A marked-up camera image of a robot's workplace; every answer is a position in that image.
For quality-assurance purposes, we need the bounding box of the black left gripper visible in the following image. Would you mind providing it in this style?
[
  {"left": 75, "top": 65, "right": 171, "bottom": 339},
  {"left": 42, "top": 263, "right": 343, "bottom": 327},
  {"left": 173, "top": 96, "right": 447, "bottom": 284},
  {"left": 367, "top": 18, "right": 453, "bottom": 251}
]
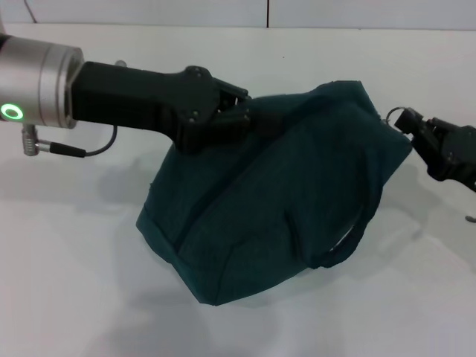
[{"left": 69, "top": 61, "right": 286, "bottom": 155}]

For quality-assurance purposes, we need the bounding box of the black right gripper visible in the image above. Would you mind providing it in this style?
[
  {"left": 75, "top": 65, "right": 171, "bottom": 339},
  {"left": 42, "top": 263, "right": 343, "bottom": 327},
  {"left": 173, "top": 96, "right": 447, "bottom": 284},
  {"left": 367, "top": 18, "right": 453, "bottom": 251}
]
[{"left": 393, "top": 107, "right": 476, "bottom": 193}]

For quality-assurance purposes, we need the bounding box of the dark teal fabric lunch bag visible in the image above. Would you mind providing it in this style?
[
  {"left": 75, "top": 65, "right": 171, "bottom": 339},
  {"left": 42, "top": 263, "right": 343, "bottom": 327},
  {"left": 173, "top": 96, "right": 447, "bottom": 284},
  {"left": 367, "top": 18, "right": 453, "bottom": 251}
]
[{"left": 134, "top": 80, "right": 414, "bottom": 306}]

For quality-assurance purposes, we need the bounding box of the metal zipper pull ring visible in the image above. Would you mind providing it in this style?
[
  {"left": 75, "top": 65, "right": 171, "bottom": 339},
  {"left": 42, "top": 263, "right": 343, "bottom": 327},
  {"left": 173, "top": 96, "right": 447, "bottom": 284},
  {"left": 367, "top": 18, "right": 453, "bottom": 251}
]
[{"left": 382, "top": 106, "right": 405, "bottom": 126}]

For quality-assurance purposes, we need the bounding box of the left arm plug and cable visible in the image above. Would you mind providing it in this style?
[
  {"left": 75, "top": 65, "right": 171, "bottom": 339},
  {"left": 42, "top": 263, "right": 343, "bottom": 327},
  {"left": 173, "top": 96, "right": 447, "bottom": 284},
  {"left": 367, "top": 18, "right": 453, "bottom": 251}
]
[{"left": 20, "top": 124, "right": 119, "bottom": 159}]

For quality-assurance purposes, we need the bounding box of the thin background cable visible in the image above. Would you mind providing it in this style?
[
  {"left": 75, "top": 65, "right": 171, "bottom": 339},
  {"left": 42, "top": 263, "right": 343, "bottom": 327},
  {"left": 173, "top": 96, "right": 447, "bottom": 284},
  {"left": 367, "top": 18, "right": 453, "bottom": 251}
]
[{"left": 23, "top": 0, "right": 38, "bottom": 24}]

